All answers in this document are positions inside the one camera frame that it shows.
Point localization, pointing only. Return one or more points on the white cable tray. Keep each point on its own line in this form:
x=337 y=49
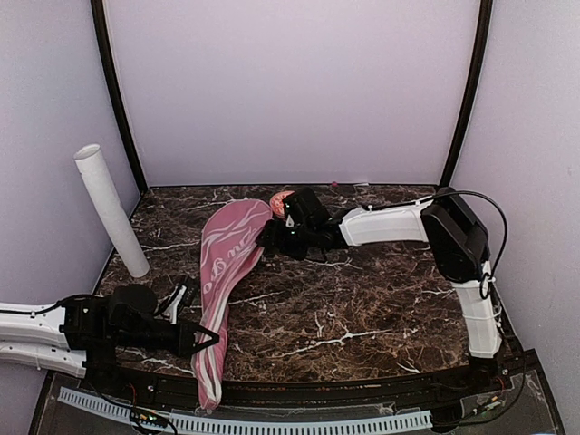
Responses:
x=246 y=421

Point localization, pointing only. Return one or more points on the left black frame post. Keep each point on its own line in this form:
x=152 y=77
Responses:
x=114 y=90

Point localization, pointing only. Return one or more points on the black frame post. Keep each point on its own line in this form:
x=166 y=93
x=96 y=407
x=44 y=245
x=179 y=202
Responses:
x=470 y=92
x=114 y=90

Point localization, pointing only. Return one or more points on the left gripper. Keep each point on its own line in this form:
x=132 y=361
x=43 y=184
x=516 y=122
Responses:
x=185 y=343

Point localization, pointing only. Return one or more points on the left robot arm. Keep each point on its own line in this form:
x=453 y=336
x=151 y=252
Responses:
x=82 y=333

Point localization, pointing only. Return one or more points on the red white patterned bowl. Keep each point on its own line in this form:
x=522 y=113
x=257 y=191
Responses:
x=277 y=203

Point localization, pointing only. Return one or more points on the white shuttlecock tube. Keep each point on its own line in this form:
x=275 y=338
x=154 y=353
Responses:
x=107 y=203

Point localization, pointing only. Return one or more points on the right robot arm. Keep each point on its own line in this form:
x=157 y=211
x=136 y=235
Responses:
x=457 y=238

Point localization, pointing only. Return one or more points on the pink racket bag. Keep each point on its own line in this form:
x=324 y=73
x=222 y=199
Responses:
x=228 y=252

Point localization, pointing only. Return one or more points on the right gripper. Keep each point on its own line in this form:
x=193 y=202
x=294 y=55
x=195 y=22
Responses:
x=273 y=236

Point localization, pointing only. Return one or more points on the right black frame post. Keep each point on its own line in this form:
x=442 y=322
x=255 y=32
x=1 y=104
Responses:
x=470 y=92

